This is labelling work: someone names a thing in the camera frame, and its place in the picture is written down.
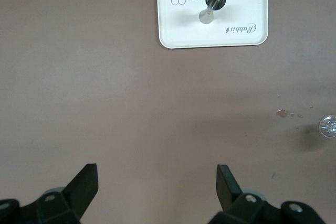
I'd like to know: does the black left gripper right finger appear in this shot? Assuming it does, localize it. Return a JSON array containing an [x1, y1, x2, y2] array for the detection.
[[208, 164, 326, 224]]

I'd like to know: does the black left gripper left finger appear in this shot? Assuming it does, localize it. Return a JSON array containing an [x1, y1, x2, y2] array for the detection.
[[0, 163, 99, 224]]

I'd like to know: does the clear wine glass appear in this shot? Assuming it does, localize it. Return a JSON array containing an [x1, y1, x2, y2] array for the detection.
[[318, 114, 336, 139]]

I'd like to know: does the white rabbit print tray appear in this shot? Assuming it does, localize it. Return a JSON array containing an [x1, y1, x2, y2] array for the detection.
[[155, 0, 270, 50]]

